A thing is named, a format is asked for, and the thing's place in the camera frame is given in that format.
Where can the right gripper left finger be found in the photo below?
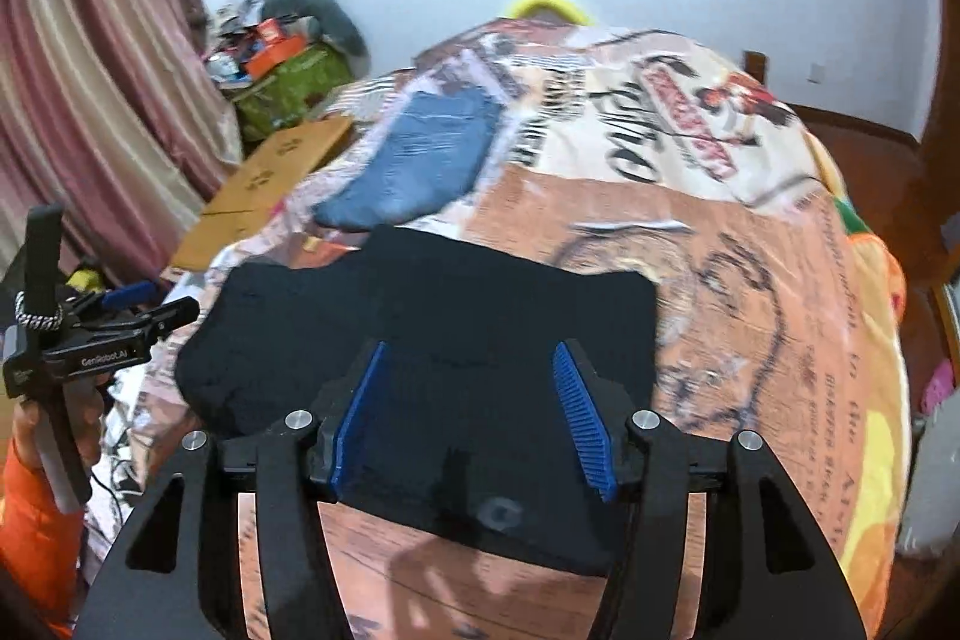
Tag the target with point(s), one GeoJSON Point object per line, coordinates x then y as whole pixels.
{"type": "Point", "coordinates": [175, 571]}

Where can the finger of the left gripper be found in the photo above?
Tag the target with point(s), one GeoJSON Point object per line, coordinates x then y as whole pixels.
{"type": "Point", "coordinates": [161, 322]}
{"type": "Point", "coordinates": [131, 296]}

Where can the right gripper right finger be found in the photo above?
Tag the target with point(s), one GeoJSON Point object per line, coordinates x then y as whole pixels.
{"type": "Point", "coordinates": [768, 571]}

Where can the black pants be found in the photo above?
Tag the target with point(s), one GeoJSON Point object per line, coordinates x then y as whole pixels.
{"type": "Point", "coordinates": [465, 437]}

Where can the orange sleeve forearm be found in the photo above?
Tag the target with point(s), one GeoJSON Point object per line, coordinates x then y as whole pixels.
{"type": "Point", "coordinates": [40, 545]}

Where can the left hand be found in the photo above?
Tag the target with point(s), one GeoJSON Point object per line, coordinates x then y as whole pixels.
{"type": "Point", "coordinates": [87, 429]}

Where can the bamboo lap desk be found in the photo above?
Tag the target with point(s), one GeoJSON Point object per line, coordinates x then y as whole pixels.
{"type": "Point", "coordinates": [254, 194]}

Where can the striped red gold curtain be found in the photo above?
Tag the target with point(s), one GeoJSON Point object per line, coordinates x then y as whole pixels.
{"type": "Point", "coordinates": [107, 110]}

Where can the printed patchwork bedspread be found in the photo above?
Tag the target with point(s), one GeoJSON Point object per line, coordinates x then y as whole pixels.
{"type": "Point", "coordinates": [650, 153]}

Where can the green storage bag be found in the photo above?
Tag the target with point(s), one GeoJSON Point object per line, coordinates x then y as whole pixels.
{"type": "Point", "coordinates": [285, 95]}

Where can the orange box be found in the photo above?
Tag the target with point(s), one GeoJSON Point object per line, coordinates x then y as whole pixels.
{"type": "Point", "coordinates": [274, 54]}

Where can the folded blue jeans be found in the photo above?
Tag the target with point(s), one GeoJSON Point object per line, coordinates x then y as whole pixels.
{"type": "Point", "coordinates": [432, 156]}

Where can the grey plush pillow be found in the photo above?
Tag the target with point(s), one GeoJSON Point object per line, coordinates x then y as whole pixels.
{"type": "Point", "coordinates": [322, 22]}

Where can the yellow foam headboard arch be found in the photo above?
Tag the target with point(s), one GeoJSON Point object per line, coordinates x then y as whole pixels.
{"type": "Point", "coordinates": [564, 11]}

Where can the white wall socket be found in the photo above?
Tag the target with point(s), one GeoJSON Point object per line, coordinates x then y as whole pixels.
{"type": "Point", "coordinates": [817, 74]}

